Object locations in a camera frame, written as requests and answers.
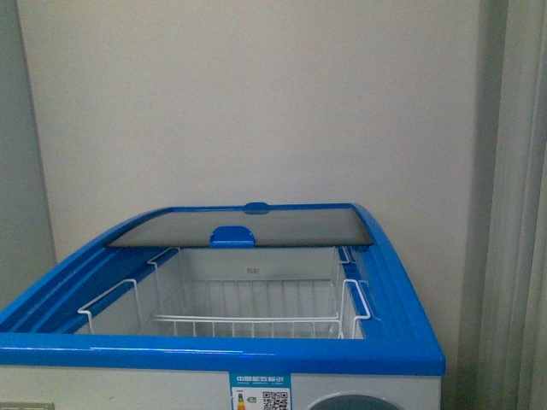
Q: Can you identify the glass sliding freezer lid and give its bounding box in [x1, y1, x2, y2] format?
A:
[109, 203, 373, 249]

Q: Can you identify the white blue chest freezer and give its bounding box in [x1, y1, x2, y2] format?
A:
[1, 202, 445, 409]

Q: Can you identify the blue energy label sticker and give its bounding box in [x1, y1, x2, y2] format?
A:
[229, 372, 292, 410]

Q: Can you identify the grey round thermostat panel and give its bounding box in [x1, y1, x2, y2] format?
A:
[309, 395, 399, 410]

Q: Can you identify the grey cabinet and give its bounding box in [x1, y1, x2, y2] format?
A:
[1, 1, 56, 308]

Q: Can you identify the white vertical curtain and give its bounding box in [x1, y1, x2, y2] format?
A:
[455, 1, 546, 409]

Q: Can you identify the silver brand nameplate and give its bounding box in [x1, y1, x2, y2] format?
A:
[0, 401, 55, 410]

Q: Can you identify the white wire freezer basket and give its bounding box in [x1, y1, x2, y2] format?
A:
[77, 247, 373, 339]

